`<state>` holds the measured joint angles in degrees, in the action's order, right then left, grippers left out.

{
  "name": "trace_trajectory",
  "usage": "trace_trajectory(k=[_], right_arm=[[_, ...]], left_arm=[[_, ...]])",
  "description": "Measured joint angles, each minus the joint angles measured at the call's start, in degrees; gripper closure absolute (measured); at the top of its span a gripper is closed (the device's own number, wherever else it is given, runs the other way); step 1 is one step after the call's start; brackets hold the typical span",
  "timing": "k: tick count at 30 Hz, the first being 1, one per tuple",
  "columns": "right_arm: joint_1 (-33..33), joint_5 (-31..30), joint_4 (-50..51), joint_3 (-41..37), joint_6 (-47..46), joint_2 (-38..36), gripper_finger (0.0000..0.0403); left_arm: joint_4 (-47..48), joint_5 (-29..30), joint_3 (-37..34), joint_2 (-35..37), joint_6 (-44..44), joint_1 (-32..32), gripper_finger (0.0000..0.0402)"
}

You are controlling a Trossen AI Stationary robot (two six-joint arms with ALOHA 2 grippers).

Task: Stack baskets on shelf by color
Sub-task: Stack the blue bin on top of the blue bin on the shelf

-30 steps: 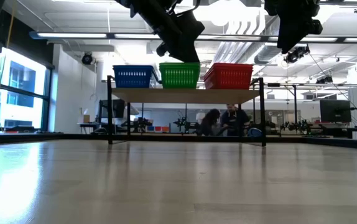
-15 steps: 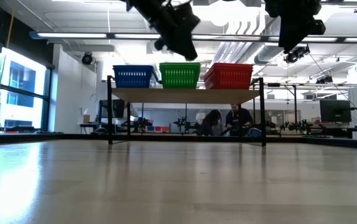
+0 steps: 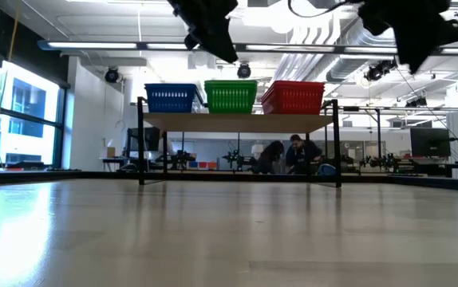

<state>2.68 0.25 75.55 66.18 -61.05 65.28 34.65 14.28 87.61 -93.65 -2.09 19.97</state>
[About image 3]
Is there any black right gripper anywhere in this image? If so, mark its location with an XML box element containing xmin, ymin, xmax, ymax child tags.
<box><xmin>358</xmin><ymin>0</ymin><xmax>453</xmax><ymax>75</ymax></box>

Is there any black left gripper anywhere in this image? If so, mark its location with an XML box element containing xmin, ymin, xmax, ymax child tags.
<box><xmin>168</xmin><ymin>0</ymin><xmax>239</xmax><ymax>64</ymax></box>

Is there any blue plastic basket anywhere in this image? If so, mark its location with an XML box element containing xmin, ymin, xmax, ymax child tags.
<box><xmin>144</xmin><ymin>83</ymin><xmax>199</xmax><ymax>88</ymax></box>
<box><xmin>144</xmin><ymin>85</ymin><xmax>199</xmax><ymax>92</ymax></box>
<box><xmin>145</xmin><ymin>88</ymin><xmax>197</xmax><ymax>114</ymax></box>

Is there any black ceiling spotlight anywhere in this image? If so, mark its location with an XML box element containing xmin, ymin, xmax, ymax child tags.
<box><xmin>236</xmin><ymin>62</ymin><xmax>252</xmax><ymax>80</ymax></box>
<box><xmin>405</xmin><ymin>95</ymin><xmax>429</xmax><ymax>109</ymax></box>
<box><xmin>363</xmin><ymin>58</ymin><xmax>399</xmax><ymax>83</ymax></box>
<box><xmin>104</xmin><ymin>66</ymin><xmax>120</xmax><ymax>85</ymax></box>

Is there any black computer monitor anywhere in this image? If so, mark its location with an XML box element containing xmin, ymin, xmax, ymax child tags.
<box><xmin>409</xmin><ymin>127</ymin><xmax>452</xmax><ymax>159</ymax></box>
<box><xmin>126</xmin><ymin>126</ymin><xmax>162</xmax><ymax>153</ymax></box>

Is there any person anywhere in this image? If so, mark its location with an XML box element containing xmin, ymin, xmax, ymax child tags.
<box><xmin>251</xmin><ymin>140</ymin><xmax>286</xmax><ymax>175</ymax></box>
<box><xmin>285</xmin><ymin>133</ymin><xmax>324</xmax><ymax>175</ymax></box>

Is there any blue bag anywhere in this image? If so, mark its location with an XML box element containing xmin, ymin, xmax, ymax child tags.
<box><xmin>317</xmin><ymin>163</ymin><xmax>338</xmax><ymax>177</ymax></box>

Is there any large glass window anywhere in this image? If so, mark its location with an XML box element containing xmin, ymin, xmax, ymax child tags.
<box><xmin>0</xmin><ymin>59</ymin><xmax>67</xmax><ymax>171</ymax></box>

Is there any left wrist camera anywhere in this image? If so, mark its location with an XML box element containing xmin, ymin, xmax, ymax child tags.
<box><xmin>184</xmin><ymin>33</ymin><xmax>199</xmax><ymax>52</ymax></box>

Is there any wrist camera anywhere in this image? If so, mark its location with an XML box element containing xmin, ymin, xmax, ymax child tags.
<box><xmin>438</xmin><ymin>18</ymin><xmax>458</xmax><ymax>45</ymax></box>
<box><xmin>184</xmin><ymin>33</ymin><xmax>199</xmax><ymax>52</ymax></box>

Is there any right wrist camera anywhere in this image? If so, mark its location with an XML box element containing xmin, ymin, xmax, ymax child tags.
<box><xmin>438</xmin><ymin>18</ymin><xmax>458</xmax><ymax>45</ymax></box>

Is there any grey ventilation duct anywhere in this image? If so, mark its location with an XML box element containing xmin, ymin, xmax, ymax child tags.
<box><xmin>324</xmin><ymin>15</ymin><xmax>377</xmax><ymax>84</ymax></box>

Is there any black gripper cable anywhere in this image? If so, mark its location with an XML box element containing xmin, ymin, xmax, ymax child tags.
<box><xmin>287</xmin><ymin>0</ymin><xmax>360</xmax><ymax>19</ymax></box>

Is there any black aluminium rig frame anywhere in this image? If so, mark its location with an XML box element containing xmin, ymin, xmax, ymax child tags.
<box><xmin>0</xmin><ymin>169</ymin><xmax>458</xmax><ymax>194</ymax></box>

